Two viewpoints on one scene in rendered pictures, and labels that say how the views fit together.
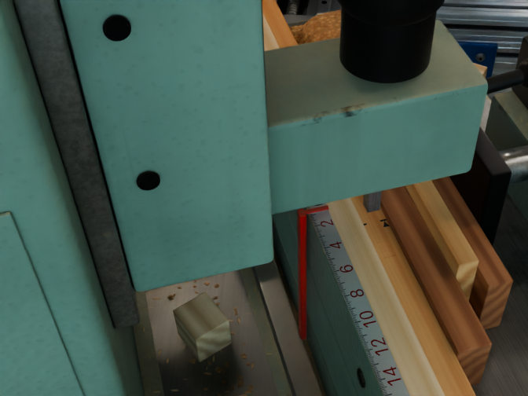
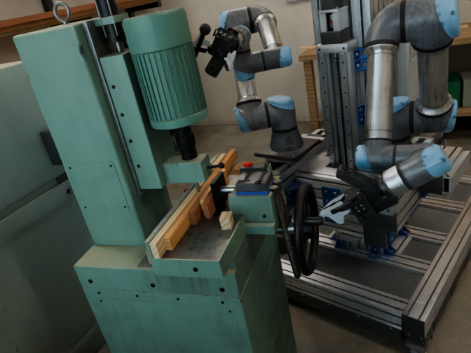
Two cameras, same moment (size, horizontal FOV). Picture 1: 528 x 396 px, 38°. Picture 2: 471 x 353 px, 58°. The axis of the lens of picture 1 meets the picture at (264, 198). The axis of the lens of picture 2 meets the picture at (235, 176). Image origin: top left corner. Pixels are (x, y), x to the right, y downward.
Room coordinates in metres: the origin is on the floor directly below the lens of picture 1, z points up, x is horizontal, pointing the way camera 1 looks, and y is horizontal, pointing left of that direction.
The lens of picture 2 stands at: (-0.58, -0.89, 1.54)
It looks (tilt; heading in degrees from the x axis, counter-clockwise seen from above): 25 degrees down; 35
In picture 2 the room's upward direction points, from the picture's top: 12 degrees counter-clockwise
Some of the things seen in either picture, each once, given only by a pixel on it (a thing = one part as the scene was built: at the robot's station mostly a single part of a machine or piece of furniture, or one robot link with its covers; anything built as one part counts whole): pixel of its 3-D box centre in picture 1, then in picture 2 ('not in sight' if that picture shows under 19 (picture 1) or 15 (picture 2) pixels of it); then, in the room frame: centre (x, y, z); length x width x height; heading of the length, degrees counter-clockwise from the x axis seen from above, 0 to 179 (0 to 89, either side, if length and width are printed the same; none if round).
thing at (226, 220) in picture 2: not in sight; (226, 220); (0.27, -0.23, 0.92); 0.04 x 0.03 x 0.04; 19
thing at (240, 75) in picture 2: not in sight; (247, 64); (0.80, -0.08, 1.25); 0.11 x 0.08 x 0.11; 121
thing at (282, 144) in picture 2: not in sight; (285, 135); (1.04, -0.07, 0.87); 0.15 x 0.15 x 0.10
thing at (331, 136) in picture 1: (346, 124); (188, 170); (0.36, -0.05, 1.03); 0.14 x 0.07 x 0.09; 102
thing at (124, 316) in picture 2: not in sight; (205, 323); (0.34, 0.04, 0.36); 0.58 x 0.45 x 0.71; 102
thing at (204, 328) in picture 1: (202, 327); not in sight; (0.37, 0.06, 0.82); 0.04 x 0.03 x 0.03; 33
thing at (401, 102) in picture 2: not in sight; (394, 116); (0.96, -0.57, 0.98); 0.13 x 0.12 x 0.14; 95
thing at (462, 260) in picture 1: (400, 177); (215, 190); (0.41, -0.10, 0.93); 0.22 x 0.01 x 0.06; 12
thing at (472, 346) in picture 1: (400, 233); (205, 199); (0.36, -0.09, 0.92); 0.23 x 0.02 x 0.04; 12
